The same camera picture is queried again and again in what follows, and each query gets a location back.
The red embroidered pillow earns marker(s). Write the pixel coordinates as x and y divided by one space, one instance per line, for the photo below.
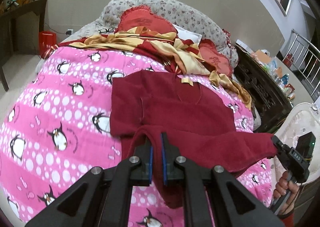
215 57

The dark wooden console table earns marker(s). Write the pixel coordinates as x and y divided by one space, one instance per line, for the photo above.
25 17

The pink penguin print blanket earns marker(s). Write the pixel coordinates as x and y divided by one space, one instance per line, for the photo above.
62 92

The red ruffled heart pillow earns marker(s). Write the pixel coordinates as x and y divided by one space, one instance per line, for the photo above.
140 19

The person's right hand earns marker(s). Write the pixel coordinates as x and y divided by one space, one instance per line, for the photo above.
281 187

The person's right forearm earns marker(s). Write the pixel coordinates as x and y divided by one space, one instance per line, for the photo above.
287 220

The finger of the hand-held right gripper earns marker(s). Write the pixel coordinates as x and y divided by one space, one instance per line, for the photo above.
277 143

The dark red fleece garment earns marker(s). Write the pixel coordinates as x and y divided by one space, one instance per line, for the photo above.
187 117

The white wall socket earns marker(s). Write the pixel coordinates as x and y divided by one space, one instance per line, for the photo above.
69 31

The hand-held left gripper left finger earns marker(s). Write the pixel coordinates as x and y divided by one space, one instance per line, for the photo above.
150 164

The dark carved wooden nightstand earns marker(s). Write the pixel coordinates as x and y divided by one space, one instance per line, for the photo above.
262 92

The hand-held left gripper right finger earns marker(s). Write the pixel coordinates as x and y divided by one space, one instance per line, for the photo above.
163 164

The black eyeglasses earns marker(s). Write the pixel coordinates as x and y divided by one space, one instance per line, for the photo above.
106 30

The white pillow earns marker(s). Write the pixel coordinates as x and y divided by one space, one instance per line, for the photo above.
187 34

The metal stair railing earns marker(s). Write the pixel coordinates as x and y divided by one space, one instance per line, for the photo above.
305 40

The red plastic bin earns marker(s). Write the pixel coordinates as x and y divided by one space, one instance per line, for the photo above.
47 42

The white patterned chair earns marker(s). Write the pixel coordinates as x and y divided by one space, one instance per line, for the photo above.
295 122

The red and gold striped quilt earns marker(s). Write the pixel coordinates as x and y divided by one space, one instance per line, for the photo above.
155 42

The pile of bottles and packets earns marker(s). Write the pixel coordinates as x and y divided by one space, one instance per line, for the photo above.
275 72

